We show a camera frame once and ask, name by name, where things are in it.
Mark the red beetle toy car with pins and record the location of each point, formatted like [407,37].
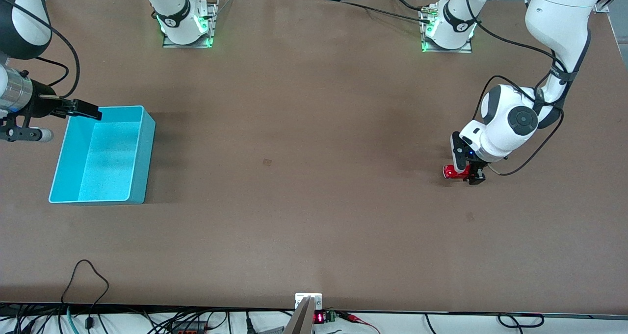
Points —
[451,172]

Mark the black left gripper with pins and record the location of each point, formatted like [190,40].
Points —
[476,177]

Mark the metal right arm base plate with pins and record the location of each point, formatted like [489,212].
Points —
[215,20]

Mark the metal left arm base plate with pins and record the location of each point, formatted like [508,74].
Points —
[466,50]

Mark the white mounting bracket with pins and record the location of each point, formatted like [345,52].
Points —
[300,297]

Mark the grey aluminium camera bar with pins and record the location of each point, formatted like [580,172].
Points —
[300,321]

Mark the black power strip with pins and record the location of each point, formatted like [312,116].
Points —
[189,328]

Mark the red digit display module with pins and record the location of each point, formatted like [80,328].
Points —
[321,317]

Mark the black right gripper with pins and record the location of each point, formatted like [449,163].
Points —
[43,104]

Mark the blue plastic box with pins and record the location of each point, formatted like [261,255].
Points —
[108,162]

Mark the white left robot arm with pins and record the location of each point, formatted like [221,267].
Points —
[559,15]

